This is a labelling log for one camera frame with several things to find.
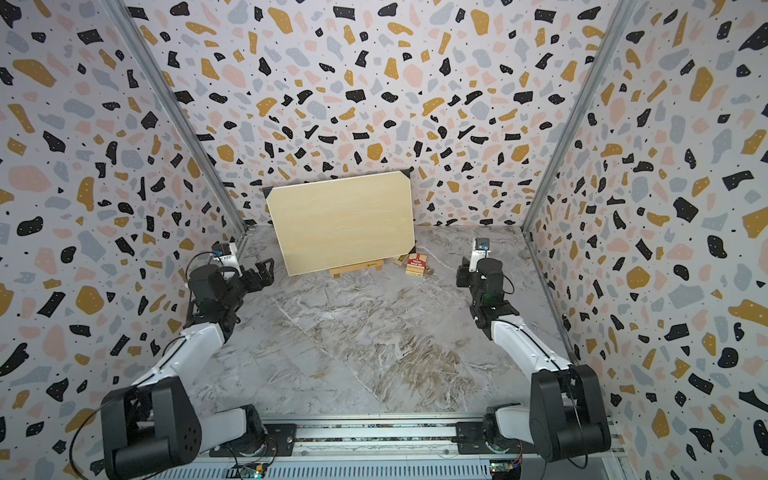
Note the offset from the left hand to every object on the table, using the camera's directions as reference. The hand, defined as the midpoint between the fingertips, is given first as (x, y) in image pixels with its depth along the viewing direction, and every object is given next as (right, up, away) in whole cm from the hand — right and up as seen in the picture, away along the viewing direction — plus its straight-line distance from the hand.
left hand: (261, 262), depth 84 cm
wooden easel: (+17, -4, +19) cm, 26 cm away
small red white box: (+45, -1, +25) cm, 52 cm away
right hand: (+60, +1, +2) cm, 60 cm away
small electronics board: (+5, -49, -14) cm, 51 cm away
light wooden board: (+20, +12, +8) cm, 25 cm away
